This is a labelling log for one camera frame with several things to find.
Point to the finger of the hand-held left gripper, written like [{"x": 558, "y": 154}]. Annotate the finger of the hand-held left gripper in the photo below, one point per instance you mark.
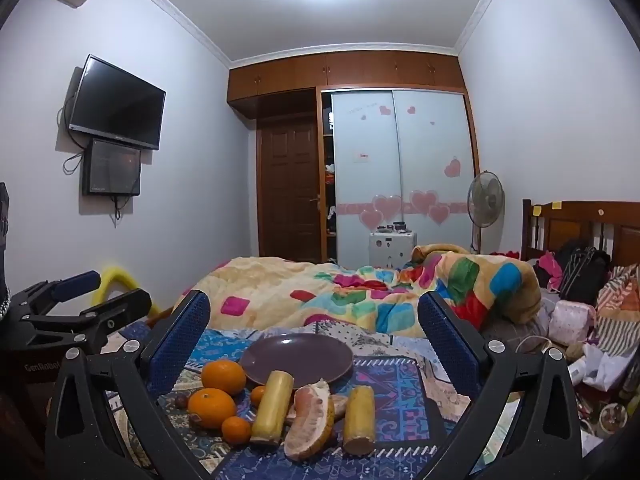
[
  {"x": 115, "y": 305},
  {"x": 75, "y": 285}
]

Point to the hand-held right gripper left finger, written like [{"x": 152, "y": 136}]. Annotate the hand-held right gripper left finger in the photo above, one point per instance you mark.
[{"x": 182, "y": 335}]

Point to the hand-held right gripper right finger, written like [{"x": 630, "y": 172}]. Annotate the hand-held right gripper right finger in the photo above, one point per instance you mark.
[{"x": 445, "y": 340}]

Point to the large orange with sticker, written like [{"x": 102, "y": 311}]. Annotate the large orange with sticker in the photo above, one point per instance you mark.
[{"x": 210, "y": 407}]

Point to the small tangerine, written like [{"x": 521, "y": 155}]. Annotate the small tangerine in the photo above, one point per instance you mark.
[
  {"x": 257, "y": 396},
  {"x": 236, "y": 431}
]

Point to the yellow sugarcane piece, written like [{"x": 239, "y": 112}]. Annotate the yellow sugarcane piece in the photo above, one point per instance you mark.
[
  {"x": 358, "y": 420},
  {"x": 272, "y": 405}
]

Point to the purple plate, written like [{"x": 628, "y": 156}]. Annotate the purple plate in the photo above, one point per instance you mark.
[{"x": 300, "y": 355}]

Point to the peeled pomelo segment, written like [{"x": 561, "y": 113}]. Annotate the peeled pomelo segment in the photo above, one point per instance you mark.
[{"x": 339, "y": 406}]

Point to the pomelo wedge with rind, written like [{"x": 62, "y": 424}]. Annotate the pomelo wedge with rind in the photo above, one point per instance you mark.
[{"x": 307, "y": 425}]

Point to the yellow foam tube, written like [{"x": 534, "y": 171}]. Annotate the yellow foam tube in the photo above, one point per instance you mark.
[{"x": 117, "y": 277}]

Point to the blue patterned bedsheet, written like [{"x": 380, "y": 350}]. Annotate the blue patterned bedsheet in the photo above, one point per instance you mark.
[{"x": 225, "y": 345}]

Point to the grey bedsheet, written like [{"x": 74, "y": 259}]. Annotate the grey bedsheet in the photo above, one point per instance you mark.
[{"x": 510, "y": 330}]

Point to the small brown fruit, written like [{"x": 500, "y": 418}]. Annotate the small brown fruit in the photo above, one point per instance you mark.
[{"x": 180, "y": 402}]

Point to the pink bag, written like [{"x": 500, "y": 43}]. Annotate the pink bag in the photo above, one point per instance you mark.
[{"x": 570, "y": 320}]

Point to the pink clothes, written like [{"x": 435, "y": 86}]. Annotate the pink clothes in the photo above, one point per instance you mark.
[{"x": 547, "y": 265}]

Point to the colourful patchwork blanket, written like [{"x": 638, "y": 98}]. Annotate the colourful patchwork blanket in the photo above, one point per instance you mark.
[{"x": 300, "y": 280}]

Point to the standing fan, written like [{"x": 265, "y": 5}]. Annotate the standing fan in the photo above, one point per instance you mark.
[{"x": 485, "y": 195}]

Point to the black backpack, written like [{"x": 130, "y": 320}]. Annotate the black backpack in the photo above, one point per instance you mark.
[{"x": 582, "y": 272}]

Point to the white plastic bag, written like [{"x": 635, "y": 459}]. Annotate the white plastic bag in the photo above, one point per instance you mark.
[{"x": 600, "y": 365}]

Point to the striped cloth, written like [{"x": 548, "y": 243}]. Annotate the striped cloth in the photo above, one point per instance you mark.
[{"x": 617, "y": 310}]

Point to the wooden wardrobe with sliding doors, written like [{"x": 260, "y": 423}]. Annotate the wooden wardrobe with sliding doors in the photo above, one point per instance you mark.
[{"x": 430, "y": 160}]

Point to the brown wooden door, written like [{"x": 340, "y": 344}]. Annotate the brown wooden door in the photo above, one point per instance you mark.
[{"x": 287, "y": 185}]

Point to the wooden headboard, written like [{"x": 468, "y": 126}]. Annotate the wooden headboard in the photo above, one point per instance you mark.
[{"x": 580, "y": 215}]

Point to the small black wall monitor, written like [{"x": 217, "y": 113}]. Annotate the small black wall monitor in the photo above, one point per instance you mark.
[{"x": 111, "y": 167}]

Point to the black wall television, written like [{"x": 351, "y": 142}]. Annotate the black wall television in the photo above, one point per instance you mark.
[{"x": 117, "y": 100}]

